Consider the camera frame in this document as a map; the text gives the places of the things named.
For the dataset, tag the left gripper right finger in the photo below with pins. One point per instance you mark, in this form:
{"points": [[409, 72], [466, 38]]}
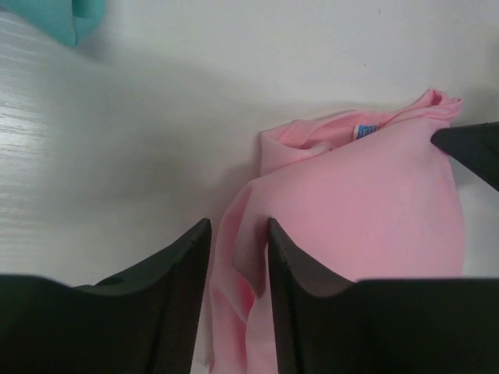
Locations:
{"points": [[324, 323]]}

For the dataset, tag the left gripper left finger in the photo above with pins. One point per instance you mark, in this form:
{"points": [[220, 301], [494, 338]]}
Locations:
{"points": [[141, 320]]}

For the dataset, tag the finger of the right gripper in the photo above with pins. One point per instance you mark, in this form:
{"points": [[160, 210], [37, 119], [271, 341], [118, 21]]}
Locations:
{"points": [[473, 146]]}

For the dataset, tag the pink t shirt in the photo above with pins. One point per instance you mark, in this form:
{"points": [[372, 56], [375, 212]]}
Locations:
{"points": [[366, 193]]}

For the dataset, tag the teal folded t shirt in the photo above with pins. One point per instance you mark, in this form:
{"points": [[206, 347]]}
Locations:
{"points": [[69, 22]]}

